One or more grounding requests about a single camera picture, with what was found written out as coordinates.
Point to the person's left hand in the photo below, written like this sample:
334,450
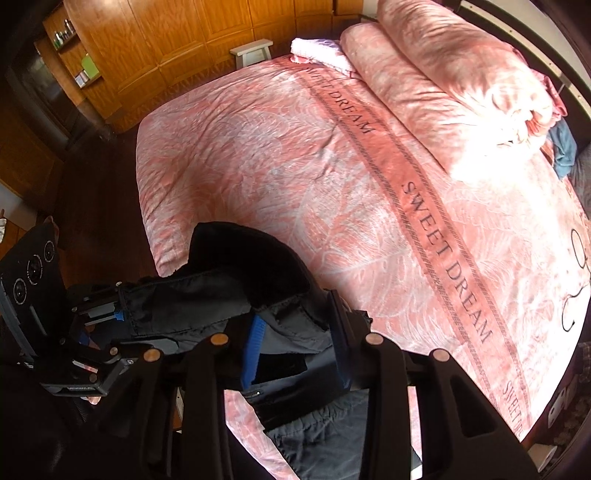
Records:
92,400

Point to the folded pink duvet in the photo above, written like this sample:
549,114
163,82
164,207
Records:
438,83

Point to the person's dark clothing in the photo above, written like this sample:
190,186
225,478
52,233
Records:
37,438

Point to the white spotted floor item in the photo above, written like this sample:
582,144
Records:
559,406

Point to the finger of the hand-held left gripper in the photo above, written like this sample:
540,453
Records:
101,364
104,300

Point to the bed with pink sheet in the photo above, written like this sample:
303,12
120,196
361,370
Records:
277,184

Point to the grey pillow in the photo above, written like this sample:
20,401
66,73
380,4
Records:
582,184

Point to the wooden wardrobe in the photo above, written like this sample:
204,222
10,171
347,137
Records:
184,37

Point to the green box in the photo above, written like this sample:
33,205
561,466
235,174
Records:
90,65

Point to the folded white towel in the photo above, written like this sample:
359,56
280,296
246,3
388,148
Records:
318,53

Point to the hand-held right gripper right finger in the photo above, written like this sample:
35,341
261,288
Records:
346,350

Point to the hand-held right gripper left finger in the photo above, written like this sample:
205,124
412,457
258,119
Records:
254,355

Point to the small white stool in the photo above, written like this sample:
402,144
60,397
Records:
249,51

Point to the white waste bin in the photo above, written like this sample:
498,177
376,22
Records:
545,464

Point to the black padded pants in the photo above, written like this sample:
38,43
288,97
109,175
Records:
207,300

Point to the dark wooden headboard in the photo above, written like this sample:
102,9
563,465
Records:
531,37

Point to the blue cloth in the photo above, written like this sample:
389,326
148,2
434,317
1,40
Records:
563,147

